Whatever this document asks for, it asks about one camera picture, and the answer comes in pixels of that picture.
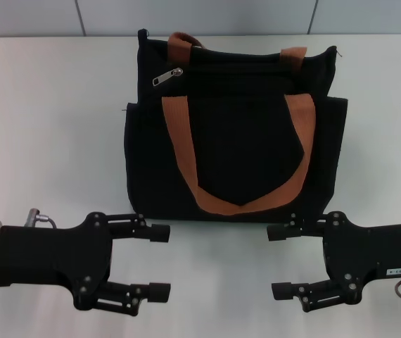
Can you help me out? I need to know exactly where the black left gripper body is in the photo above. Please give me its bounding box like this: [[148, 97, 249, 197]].
[[0, 211, 115, 311]]

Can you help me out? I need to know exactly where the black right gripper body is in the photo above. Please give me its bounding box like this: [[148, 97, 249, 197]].
[[322, 211, 401, 306]]

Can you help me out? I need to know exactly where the black food bag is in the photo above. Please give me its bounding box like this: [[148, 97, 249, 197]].
[[122, 29, 349, 223]]

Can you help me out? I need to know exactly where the silver zipper pull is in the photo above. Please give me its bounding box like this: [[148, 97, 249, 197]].
[[152, 68, 184, 87]]

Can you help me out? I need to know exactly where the left gripper cable with plug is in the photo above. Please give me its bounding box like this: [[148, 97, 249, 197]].
[[27, 208, 58, 230]]

